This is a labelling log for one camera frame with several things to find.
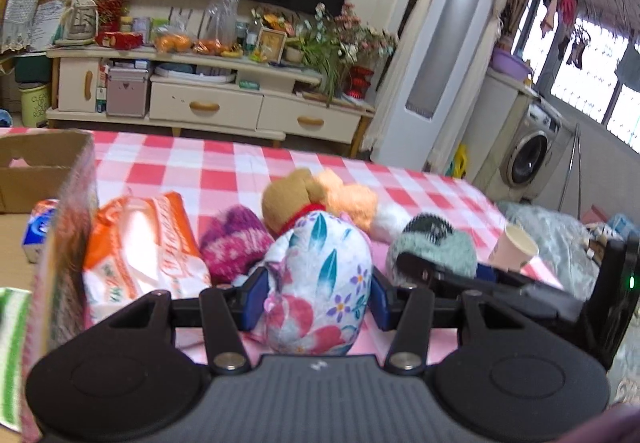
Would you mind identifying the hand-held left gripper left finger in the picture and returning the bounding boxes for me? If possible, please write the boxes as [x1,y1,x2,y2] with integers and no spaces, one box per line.
[87,267,272,375]

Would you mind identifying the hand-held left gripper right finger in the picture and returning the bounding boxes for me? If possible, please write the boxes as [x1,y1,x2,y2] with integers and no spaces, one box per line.
[369,267,506,372]

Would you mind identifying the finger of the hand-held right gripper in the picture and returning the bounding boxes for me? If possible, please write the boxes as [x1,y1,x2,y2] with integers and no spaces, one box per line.
[475,262,538,289]
[400,250,601,329]

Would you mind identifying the teal plush hat with bow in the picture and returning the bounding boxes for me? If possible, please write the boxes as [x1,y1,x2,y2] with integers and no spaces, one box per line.
[387,212,478,281]

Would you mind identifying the magenta knit hat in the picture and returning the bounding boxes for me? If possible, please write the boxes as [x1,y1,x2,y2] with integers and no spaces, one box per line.
[200,205,276,286]

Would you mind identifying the floral cloth pouch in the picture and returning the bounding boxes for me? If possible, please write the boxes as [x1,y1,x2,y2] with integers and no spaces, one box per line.
[250,212,373,356]

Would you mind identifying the brown teddy bear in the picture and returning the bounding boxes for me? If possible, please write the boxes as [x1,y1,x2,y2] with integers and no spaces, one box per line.
[261,168,326,236]

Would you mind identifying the orange tissue packet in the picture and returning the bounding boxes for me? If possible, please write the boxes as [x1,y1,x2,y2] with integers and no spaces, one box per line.
[82,191,213,324]

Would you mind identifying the cardboard box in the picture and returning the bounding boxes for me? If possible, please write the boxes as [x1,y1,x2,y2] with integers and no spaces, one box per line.
[0,129,101,443]

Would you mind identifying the blue white small carton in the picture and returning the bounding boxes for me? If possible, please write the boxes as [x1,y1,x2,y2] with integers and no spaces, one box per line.
[22,198,62,264]

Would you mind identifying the green knitted scouring pad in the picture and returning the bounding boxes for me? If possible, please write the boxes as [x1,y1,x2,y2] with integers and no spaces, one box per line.
[0,288,33,431]

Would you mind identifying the paper cup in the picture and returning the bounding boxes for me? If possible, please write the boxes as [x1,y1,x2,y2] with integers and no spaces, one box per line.
[487,223,540,272]

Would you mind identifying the grey blanket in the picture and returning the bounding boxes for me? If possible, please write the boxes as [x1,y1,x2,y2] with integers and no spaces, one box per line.
[500,200,613,299]

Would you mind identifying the orange plush toy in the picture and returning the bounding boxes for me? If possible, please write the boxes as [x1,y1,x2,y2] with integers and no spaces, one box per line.
[312,170,379,234]

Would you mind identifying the yellow toy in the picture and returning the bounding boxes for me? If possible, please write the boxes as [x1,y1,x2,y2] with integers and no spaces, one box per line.
[447,145,471,178]

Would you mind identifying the person's purple clothing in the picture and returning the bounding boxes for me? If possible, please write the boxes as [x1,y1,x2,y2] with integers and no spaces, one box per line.
[550,400,640,443]

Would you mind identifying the red checkered tablecloth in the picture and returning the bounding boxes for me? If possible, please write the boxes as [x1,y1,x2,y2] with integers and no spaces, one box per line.
[0,125,566,369]

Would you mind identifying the cream tv cabinet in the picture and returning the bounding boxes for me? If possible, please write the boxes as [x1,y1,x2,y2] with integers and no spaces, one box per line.
[45,45,376,144]

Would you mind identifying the white tower air conditioner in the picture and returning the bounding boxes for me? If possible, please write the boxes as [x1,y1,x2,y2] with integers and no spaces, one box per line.
[372,0,496,171]

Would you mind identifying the purple basin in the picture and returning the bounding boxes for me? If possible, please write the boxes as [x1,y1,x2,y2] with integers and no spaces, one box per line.
[490,48,533,81]

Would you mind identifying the red vase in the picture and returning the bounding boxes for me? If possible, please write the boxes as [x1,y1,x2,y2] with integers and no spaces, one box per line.
[347,65,376,98]

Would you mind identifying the pink storage box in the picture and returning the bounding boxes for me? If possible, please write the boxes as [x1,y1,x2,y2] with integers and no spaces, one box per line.
[106,68,151,118]

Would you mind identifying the potted spider plant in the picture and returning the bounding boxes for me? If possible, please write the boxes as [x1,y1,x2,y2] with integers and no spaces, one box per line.
[285,30,361,98]

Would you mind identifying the bag of oranges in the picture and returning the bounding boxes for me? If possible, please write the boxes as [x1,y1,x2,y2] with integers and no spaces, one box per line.
[154,34,193,54]
[192,39,236,56]

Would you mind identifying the green bottle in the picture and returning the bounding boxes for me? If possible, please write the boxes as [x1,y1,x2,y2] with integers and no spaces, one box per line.
[245,18,263,51]

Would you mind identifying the hanging clothes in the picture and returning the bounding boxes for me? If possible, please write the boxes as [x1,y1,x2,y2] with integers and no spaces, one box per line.
[540,0,591,68]

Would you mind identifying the artificial flower bouquet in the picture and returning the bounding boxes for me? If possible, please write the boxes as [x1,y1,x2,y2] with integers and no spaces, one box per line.
[312,3,398,61]

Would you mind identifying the clear plastic bag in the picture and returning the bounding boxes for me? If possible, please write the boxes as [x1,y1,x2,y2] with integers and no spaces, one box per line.
[202,0,243,44]

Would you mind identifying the red box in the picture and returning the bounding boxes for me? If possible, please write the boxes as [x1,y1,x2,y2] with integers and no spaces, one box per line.
[95,32,143,48]

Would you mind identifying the light green bin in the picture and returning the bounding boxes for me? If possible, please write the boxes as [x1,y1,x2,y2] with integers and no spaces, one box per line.
[19,83,51,128]

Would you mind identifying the dark green box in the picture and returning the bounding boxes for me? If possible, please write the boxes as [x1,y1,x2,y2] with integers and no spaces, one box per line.
[14,54,53,84]

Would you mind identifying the white framed ornament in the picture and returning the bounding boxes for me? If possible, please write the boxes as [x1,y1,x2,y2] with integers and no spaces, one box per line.
[64,0,99,44]

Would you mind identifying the red berry branches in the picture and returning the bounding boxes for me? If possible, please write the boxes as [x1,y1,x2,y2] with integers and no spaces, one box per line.
[92,0,133,26]

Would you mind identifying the white lace chair cover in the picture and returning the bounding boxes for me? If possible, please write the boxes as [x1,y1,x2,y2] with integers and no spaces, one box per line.
[0,0,46,54]

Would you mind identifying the wooden picture frame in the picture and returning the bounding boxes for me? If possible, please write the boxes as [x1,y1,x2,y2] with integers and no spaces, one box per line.
[255,28,287,64]

